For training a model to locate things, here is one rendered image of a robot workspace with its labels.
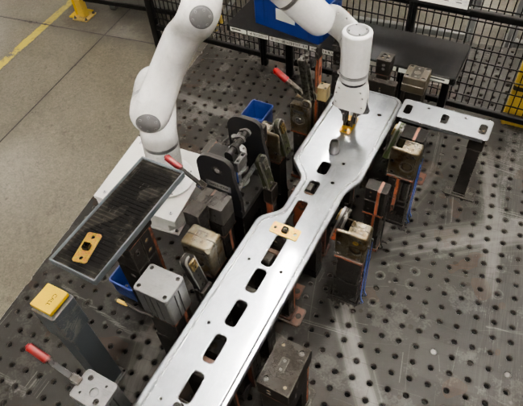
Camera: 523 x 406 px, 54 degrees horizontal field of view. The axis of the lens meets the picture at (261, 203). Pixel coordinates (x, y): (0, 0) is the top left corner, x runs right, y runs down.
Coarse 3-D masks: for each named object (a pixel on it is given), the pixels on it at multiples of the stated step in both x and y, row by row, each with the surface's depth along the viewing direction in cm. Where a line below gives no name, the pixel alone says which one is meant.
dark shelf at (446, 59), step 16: (240, 16) 207; (240, 32) 203; (256, 32) 199; (272, 32) 198; (384, 32) 193; (400, 32) 193; (304, 48) 194; (384, 48) 187; (400, 48) 186; (416, 48) 186; (432, 48) 185; (448, 48) 185; (464, 48) 184; (400, 64) 180; (416, 64) 180; (432, 64) 179; (448, 64) 179; (432, 80) 178; (448, 80) 175
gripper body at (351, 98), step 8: (336, 88) 155; (344, 88) 153; (352, 88) 152; (360, 88) 150; (368, 88) 153; (336, 96) 157; (344, 96) 155; (352, 96) 154; (360, 96) 152; (368, 96) 156; (336, 104) 159; (344, 104) 157; (352, 104) 156; (360, 104) 154; (360, 112) 157
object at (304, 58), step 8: (304, 56) 156; (304, 64) 155; (312, 64) 154; (304, 72) 157; (304, 80) 159; (312, 80) 162; (304, 88) 162; (312, 88) 164; (304, 96) 164; (312, 96) 166
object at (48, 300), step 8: (48, 288) 115; (56, 288) 115; (40, 296) 114; (48, 296) 114; (56, 296) 114; (64, 296) 114; (32, 304) 113; (40, 304) 113; (48, 304) 113; (56, 304) 113; (48, 312) 112
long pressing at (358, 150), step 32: (384, 96) 175; (320, 128) 167; (384, 128) 165; (320, 160) 157; (352, 160) 157; (320, 192) 150; (256, 224) 143; (320, 224) 142; (256, 256) 137; (288, 256) 136; (224, 288) 131; (288, 288) 130; (192, 320) 126; (224, 320) 126; (256, 320) 125; (192, 352) 121; (224, 352) 120; (256, 352) 120; (160, 384) 116; (224, 384) 115
